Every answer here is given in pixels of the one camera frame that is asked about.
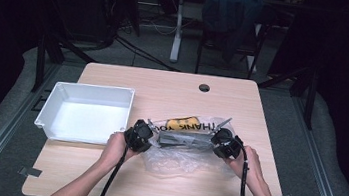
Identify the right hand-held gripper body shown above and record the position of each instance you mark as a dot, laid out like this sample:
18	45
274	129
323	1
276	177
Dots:
227	144

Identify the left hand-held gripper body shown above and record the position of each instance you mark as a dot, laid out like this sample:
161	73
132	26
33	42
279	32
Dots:
139	137

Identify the clear plastic shopping bag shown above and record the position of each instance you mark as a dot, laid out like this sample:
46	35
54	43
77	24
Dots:
174	162

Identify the person's left hand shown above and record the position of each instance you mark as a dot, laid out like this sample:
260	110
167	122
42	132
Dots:
115	151

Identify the person's right hand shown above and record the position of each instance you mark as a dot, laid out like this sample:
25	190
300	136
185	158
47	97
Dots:
249	169

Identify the white plastic bin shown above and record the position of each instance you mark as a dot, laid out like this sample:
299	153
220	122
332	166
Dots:
83	113

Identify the black chair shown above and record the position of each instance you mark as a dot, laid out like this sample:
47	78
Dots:
202	47

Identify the white desk leg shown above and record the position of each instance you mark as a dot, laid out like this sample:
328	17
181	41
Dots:
176	41

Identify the black metal stand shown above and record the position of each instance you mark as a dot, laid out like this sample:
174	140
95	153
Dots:
40	61
311	101

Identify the dark jacket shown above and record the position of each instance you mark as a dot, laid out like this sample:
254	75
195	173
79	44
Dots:
229	14

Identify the aluminium rail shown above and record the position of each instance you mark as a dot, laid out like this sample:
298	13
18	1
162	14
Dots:
321	169
7	131

